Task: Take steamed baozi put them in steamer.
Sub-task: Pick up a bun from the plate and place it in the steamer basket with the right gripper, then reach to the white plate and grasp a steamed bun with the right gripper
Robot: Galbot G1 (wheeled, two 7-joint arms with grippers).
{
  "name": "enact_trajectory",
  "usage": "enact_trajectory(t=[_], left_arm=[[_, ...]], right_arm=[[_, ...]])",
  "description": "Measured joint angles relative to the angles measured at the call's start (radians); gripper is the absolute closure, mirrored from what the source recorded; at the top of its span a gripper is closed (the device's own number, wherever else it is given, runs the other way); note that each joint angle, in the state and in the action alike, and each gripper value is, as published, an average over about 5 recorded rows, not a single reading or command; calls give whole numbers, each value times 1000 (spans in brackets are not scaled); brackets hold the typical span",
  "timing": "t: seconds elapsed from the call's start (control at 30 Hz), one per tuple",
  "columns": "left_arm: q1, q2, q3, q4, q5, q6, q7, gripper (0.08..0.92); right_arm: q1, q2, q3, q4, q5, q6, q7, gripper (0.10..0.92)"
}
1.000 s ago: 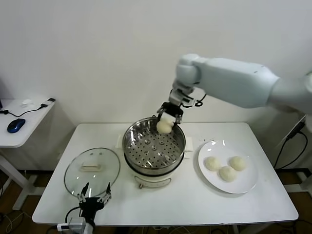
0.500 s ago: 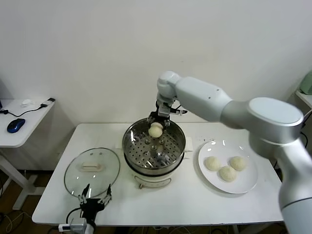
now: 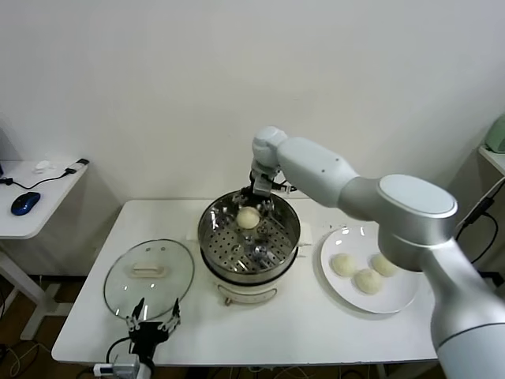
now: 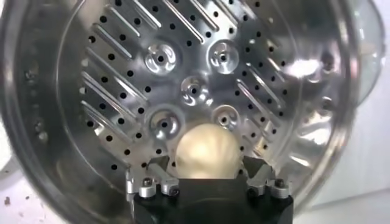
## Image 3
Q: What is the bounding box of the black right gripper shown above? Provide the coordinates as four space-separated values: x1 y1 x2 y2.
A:
231 188 278 217

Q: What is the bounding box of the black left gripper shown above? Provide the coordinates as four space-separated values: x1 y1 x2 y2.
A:
125 298 181 359

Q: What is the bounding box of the white steamed baozi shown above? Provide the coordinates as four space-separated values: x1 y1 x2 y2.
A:
330 253 358 279
236 207 260 231
353 268 384 295
370 254 400 277

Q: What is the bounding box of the round glass pot lid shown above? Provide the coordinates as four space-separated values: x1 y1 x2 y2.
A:
103 238 196 321

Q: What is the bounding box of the perforated steel steamer basket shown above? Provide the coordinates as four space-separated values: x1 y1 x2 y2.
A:
196 189 301 285

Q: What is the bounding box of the white electric cooker base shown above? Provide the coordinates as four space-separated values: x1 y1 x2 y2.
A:
185 216 313 307

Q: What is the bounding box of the white side desk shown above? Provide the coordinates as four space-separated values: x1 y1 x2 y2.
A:
0 159 90 343

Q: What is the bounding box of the white round plate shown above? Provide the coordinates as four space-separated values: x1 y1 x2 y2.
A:
313 225 420 315

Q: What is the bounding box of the blue computer mouse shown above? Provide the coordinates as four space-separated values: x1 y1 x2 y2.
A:
10 192 42 217

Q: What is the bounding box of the pale green appliance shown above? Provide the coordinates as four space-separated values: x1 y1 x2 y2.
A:
483 112 505 153

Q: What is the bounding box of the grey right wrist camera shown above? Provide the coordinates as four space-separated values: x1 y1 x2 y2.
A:
252 176 275 197

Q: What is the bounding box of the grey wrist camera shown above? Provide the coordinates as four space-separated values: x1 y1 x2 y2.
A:
252 176 275 197
113 354 140 376

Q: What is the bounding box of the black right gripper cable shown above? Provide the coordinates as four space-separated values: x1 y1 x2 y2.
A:
271 180 297 195

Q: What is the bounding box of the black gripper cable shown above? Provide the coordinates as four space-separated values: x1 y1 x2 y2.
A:
105 337 133 364
271 180 297 195

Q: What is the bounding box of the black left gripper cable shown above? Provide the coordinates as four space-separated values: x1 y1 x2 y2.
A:
105 337 133 364

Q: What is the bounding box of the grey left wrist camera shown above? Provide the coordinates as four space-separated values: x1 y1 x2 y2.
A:
113 354 140 376

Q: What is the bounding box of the silver black cable adapter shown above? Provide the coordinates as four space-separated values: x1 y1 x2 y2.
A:
65 159 90 175

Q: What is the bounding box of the thin black desk cable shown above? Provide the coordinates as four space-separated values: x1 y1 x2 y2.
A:
0 170 69 191

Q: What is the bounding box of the thin white wall cable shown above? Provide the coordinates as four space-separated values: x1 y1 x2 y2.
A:
457 182 499 238

